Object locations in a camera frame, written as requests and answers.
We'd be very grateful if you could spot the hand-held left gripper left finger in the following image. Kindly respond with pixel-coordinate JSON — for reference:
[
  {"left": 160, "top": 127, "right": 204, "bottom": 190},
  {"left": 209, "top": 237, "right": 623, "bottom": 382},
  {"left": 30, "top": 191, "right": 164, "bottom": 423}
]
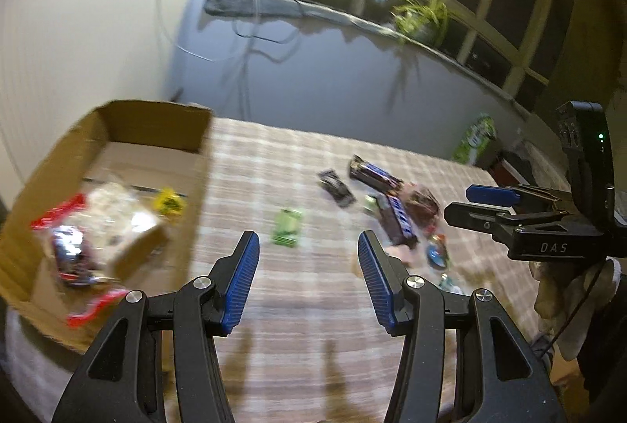
[{"left": 51, "top": 230, "right": 260, "bottom": 423}]

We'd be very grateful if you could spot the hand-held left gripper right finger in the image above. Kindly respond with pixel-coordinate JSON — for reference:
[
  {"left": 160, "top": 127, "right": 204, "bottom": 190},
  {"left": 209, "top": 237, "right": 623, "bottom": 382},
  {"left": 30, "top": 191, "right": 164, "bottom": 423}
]
[{"left": 357, "top": 230, "right": 564, "bottom": 423}]

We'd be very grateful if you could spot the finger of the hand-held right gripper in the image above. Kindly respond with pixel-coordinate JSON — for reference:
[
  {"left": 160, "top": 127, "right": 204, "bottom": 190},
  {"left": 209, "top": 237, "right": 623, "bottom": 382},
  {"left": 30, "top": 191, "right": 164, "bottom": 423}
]
[
  {"left": 465, "top": 184, "right": 573, "bottom": 209},
  {"left": 443, "top": 201, "right": 571, "bottom": 239}
]

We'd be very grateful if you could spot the blue round candy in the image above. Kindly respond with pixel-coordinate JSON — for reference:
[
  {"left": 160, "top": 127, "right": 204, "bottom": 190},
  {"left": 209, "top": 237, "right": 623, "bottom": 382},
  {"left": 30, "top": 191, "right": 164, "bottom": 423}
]
[{"left": 425, "top": 234, "right": 450, "bottom": 268}]

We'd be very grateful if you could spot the brown snack packet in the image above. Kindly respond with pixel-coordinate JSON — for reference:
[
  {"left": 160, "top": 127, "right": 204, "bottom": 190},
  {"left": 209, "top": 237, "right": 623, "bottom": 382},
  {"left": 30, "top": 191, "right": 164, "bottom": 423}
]
[{"left": 399, "top": 183, "right": 442, "bottom": 228}]

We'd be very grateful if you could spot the green snack packet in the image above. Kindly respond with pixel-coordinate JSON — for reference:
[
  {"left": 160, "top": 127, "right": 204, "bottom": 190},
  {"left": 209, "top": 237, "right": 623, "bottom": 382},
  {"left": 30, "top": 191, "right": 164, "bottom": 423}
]
[{"left": 272, "top": 208, "right": 303, "bottom": 248}]

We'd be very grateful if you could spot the brown chocolate bar blue lettering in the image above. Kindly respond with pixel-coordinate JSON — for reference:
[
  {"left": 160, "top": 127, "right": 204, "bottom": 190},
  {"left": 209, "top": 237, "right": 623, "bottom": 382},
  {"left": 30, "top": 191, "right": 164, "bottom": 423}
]
[{"left": 377, "top": 193, "right": 420, "bottom": 250}]

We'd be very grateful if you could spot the small clear candy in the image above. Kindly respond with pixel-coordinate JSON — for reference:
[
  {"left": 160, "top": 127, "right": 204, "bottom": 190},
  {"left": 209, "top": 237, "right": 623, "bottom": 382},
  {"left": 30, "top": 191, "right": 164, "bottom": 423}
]
[{"left": 438, "top": 273, "right": 464, "bottom": 296}]

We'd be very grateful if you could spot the black snack packet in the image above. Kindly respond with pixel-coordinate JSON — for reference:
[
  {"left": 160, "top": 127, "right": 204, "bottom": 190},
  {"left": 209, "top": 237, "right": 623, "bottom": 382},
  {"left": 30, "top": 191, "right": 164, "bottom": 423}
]
[{"left": 317, "top": 168, "right": 356, "bottom": 208}]

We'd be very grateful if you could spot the dark chocolate bar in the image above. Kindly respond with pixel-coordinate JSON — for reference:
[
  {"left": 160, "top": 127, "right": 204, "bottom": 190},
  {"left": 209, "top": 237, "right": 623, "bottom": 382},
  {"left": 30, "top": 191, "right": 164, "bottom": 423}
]
[{"left": 349, "top": 155, "right": 403, "bottom": 192}]

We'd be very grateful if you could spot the cardboard box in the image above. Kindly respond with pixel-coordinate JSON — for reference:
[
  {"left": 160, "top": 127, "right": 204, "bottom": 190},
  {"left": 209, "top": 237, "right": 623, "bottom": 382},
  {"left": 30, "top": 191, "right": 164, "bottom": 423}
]
[{"left": 0, "top": 100, "right": 215, "bottom": 353}]

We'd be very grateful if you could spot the person's right hand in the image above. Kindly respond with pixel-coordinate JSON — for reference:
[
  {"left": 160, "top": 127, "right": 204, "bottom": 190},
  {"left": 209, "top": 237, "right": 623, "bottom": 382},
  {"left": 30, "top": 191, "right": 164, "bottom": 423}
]
[{"left": 533, "top": 257, "right": 623, "bottom": 361}]

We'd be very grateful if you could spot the green printed box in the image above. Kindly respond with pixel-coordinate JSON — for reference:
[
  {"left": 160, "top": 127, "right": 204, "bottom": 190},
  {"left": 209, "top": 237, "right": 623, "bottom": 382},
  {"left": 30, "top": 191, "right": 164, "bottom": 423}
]
[{"left": 451, "top": 114, "right": 497, "bottom": 165}]

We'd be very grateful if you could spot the yellow wrapped candy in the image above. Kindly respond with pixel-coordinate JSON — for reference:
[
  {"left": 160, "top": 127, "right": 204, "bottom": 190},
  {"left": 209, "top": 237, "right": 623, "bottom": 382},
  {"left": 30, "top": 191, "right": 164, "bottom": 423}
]
[{"left": 154, "top": 188, "right": 188, "bottom": 217}]

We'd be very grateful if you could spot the clear plastic snack bag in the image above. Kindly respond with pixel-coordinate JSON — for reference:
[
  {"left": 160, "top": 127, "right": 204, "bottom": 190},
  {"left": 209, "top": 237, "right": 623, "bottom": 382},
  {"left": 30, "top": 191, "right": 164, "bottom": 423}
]
[{"left": 46, "top": 183, "right": 170, "bottom": 289}]

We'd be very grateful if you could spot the red snack packet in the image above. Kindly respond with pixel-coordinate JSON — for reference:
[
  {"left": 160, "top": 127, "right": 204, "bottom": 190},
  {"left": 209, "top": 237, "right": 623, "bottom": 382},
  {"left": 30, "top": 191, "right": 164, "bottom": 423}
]
[
  {"left": 30, "top": 192, "right": 90, "bottom": 229},
  {"left": 66, "top": 288, "right": 129, "bottom": 327}
]

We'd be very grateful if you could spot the potted green plant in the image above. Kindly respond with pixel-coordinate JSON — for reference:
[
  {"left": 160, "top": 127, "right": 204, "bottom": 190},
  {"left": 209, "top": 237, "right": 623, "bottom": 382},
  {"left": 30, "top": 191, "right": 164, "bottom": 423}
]
[{"left": 391, "top": 0, "right": 464, "bottom": 48}]

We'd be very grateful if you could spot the grey windowsill cushion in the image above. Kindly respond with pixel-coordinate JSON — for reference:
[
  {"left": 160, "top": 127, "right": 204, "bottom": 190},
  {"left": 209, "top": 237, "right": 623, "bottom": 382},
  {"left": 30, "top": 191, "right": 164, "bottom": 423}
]
[{"left": 205, "top": 0, "right": 515, "bottom": 97}]

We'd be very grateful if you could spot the black cable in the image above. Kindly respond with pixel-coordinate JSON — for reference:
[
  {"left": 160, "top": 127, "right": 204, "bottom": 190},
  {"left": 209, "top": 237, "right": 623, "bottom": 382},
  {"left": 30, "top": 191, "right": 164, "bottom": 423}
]
[{"left": 234, "top": 0, "right": 303, "bottom": 46}]

